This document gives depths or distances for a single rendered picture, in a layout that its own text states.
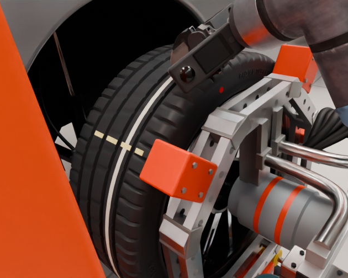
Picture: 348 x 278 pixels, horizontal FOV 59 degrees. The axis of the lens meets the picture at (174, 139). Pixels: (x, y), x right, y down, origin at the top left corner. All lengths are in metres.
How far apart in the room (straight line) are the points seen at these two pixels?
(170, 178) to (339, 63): 0.26
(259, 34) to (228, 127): 0.17
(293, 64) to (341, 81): 0.36
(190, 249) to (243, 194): 0.21
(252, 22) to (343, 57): 0.12
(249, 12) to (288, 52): 0.35
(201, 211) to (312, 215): 0.24
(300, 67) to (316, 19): 0.36
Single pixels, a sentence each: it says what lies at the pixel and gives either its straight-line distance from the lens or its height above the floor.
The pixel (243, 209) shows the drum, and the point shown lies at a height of 0.87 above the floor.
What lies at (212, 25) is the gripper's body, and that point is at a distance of 0.51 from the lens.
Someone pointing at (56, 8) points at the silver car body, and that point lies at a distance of 0.69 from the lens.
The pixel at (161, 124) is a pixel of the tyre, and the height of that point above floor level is 1.12.
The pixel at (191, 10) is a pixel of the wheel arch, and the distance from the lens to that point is 0.95.
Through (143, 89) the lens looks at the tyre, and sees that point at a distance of 0.62.
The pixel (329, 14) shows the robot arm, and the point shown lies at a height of 1.30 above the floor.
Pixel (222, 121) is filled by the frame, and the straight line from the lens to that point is 0.54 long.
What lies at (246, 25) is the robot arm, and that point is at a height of 1.28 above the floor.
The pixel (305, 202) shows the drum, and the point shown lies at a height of 0.92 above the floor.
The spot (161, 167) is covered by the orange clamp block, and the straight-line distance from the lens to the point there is 0.46.
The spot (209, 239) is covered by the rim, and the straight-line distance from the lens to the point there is 0.85.
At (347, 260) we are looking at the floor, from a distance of 1.81.
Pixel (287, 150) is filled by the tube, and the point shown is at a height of 1.00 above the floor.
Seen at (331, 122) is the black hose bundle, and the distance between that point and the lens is 0.72.
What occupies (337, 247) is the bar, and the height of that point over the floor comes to 0.98.
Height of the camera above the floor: 1.38
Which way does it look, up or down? 32 degrees down
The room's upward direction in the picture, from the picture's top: 8 degrees counter-clockwise
